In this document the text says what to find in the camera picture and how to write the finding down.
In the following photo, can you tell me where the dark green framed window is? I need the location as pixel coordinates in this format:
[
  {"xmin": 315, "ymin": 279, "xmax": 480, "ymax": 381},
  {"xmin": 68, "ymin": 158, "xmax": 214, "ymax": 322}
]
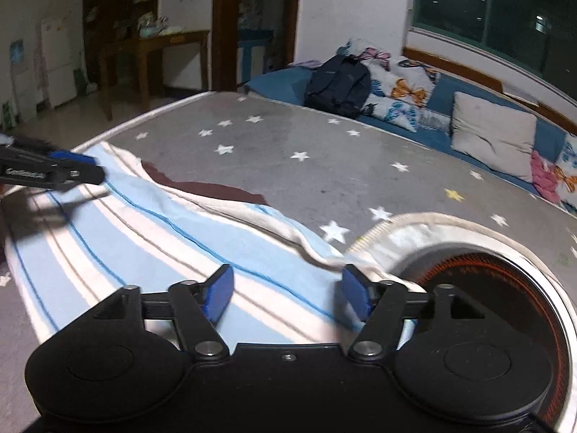
[{"xmin": 414, "ymin": 0, "xmax": 576, "ymax": 98}]

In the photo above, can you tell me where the butterfly print pillow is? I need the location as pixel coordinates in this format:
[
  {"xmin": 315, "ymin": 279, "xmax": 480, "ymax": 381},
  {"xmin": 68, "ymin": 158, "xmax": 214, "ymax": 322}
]
[
  {"xmin": 555, "ymin": 133, "xmax": 577, "ymax": 211},
  {"xmin": 336, "ymin": 38, "xmax": 440, "ymax": 133}
]

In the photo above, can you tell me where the left butterfly print pillow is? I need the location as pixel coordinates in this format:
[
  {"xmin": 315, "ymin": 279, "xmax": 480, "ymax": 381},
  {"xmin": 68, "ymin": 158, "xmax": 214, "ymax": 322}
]
[{"xmin": 336, "ymin": 38, "xmax": 440, "ymax": 133}]

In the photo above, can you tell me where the grey star quilted table cover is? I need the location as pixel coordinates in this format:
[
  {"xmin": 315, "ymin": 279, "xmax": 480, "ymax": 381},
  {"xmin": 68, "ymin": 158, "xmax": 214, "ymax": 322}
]
[{"xmin": 25, "ymin": 93, "xmax": 576, "ymax": 432}]

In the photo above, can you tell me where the dark blue backpack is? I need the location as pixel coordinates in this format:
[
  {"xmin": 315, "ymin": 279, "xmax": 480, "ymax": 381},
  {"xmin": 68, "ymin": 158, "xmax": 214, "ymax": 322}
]
[{"xmin": 304, "ymin": 55, "xmax": 372, "ymax": 118}]

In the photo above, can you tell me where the dark wooden side table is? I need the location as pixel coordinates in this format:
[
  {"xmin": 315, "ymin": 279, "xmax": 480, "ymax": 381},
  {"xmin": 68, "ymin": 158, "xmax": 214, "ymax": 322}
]
[{"xmin": 96, "ymin": 28, "xmax": 212, "ymax": 122}]

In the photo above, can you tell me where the right butterfly print pillow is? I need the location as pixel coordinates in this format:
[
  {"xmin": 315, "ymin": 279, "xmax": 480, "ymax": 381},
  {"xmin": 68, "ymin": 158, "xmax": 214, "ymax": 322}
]
[{"xmin": 555, "ymin": 133, "xmax": 577, "ymax": 211}]

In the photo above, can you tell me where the white refrigerator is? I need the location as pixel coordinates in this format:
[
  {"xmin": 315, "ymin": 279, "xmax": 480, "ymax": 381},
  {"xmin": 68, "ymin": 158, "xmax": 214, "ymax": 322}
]
[{"xmin": 40, "ymin": 19, "xmax": 77, "ymax": 108}]

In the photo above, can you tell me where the black round induction cooktop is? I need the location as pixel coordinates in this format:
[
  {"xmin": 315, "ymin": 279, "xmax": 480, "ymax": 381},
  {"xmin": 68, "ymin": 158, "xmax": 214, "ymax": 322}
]
[{"xmin": 401, "ymin": 251, "xmax": 571, "ymax": 431}]

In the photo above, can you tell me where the grey plain cushion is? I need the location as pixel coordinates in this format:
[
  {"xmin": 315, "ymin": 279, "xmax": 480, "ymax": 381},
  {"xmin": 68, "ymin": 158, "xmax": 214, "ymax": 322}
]
[{"xmin": 451, "ymin": 92, "xmax": 537, "ymax": 183}]

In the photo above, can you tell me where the blue white striped garment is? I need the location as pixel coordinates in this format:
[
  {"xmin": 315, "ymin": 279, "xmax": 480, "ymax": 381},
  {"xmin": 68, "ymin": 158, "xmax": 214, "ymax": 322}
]
[{"xmin": 0, "ymin": 140, "xmax": 428, "ymax": 346}]

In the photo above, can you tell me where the pink crumpled cloth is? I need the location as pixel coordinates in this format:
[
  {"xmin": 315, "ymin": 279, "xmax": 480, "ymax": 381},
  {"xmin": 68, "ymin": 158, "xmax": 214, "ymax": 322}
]
[{"xmin": 530, "ymin": 150, "xmax": 560, "ymax": 205}]

